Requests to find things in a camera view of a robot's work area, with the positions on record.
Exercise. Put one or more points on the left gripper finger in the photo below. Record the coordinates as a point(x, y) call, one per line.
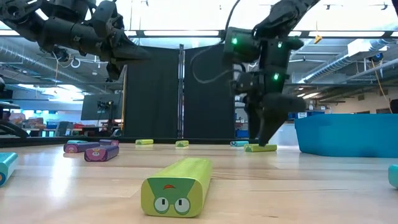
point(114, 70)
point(130, 51)

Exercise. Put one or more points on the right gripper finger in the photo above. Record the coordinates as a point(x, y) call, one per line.
point(276, 109)
point(253, 121)

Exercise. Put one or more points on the teal block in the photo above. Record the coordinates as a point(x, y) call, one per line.
point(239, 143)
point(76, 142)
point(393, 176)
point(7, 168)

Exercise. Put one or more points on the purple pig face block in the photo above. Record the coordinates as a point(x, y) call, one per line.
point(101, 153)

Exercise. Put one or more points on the green frog face block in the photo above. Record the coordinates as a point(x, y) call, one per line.
point(183, 180)

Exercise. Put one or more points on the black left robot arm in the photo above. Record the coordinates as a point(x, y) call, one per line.
point(62, 34)

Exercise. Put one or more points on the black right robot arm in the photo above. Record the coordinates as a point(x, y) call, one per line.
point(273, 56)

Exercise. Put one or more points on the blue storage crate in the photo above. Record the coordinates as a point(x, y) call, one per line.
point(242, 133)

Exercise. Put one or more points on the clear plastic bin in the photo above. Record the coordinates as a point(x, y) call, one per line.
point(289, 137)

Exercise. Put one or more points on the black monitor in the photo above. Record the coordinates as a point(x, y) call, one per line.
point(91, 107)

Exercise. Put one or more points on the black folding partition screen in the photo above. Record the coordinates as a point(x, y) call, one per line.
point(152, 99)

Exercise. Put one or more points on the black overhead crossbar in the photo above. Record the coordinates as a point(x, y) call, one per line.
point(180, 33)

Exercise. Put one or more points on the yellow hanging plug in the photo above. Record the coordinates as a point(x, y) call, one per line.
point(317, 39)

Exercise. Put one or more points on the blue plastic bin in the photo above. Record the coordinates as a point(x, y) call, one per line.
point(345, 135)

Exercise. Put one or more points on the blue round ceiling device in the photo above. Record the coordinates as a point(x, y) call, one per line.
point(377, 57)

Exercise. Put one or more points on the black aluminium table frame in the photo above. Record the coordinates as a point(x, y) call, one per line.
point(211, 140)

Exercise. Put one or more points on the silver ceiling duct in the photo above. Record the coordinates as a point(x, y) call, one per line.
point(329, 67)

